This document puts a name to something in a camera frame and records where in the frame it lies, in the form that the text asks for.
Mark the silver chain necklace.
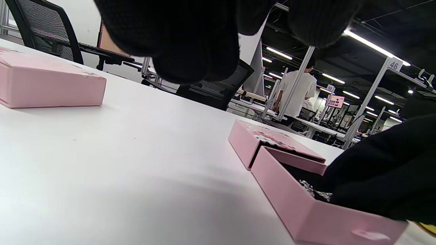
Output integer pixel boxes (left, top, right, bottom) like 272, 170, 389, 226
300, 180, 333, 202

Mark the person's right hand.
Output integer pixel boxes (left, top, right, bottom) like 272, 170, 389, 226
322, 114, 436, 226

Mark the pink jewelry box drawer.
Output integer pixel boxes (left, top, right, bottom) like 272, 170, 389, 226
251, 146, 408, 244

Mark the black mesh office chair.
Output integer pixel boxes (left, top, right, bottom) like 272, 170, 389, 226
5, 0, 84, 65

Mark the pink monitor screen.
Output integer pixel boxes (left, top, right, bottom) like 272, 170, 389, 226
327, 95, 345, 109

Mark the yellow cleaning cloth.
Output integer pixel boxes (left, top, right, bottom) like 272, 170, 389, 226
418, 222, 436, 238

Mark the aluminium post with sign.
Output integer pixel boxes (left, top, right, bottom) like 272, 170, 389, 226
342, 56, 404, 150

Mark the black chair with chrome base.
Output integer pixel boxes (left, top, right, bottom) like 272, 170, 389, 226
141, 60, 255, 111

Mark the row of ceiling lights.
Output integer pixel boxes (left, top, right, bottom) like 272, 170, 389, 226
262, 29, 412, 124

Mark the person's left hand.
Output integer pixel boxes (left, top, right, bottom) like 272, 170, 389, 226
94, 0, 362, 84

